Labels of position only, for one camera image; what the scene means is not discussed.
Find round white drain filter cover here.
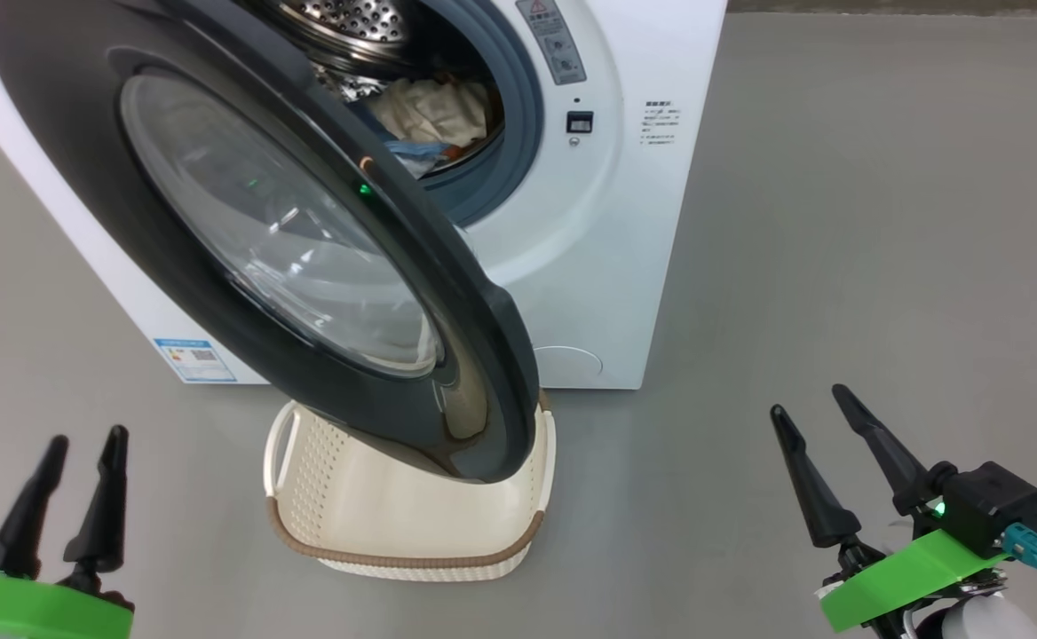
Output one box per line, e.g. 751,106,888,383
532,346,604,389

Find blue energy label sticker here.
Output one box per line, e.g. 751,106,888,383
153,337,237,384

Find small printed text label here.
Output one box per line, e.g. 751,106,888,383
643,99,684,147

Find grey warning sticker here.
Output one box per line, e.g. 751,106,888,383
516,0,587,87

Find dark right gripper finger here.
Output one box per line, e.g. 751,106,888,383
770,405,863,548
832,383,937,516

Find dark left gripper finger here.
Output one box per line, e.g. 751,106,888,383
0,435,69,580
63,425,130,573

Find white front-load washing machine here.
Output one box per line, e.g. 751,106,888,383
0,0,728,391

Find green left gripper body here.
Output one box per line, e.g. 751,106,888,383
0,568,135,639

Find cream perforated laundry basket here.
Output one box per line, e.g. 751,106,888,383
264,390,558,582

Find blue orange cartoon print garment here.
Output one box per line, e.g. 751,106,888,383
368,78,493,150

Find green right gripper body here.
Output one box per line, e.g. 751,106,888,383
819,528,1008,633

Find black round glass washer door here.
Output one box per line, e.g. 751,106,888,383
0,0,542,485

